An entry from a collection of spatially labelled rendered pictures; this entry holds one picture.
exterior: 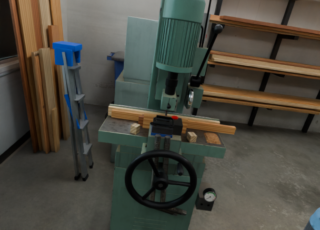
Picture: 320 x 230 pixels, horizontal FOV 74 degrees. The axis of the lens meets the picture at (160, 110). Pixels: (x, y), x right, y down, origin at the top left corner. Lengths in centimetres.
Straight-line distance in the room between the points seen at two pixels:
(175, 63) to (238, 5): 261
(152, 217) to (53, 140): 149
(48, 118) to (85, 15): 168
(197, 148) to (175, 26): 55
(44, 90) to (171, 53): 154
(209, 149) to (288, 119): 334
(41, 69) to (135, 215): 151
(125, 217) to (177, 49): 93
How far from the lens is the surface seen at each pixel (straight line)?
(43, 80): 221
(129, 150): 103
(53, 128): 236
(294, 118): 434
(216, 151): 104
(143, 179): 112
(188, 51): 96
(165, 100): 102
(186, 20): 94
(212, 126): 115
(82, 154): 197
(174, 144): 89
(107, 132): 100
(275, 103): 344
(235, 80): 361
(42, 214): 191
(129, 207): 126
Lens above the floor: 139
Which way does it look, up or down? 22 degrees down
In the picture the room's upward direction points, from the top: 9 degrees clockwise
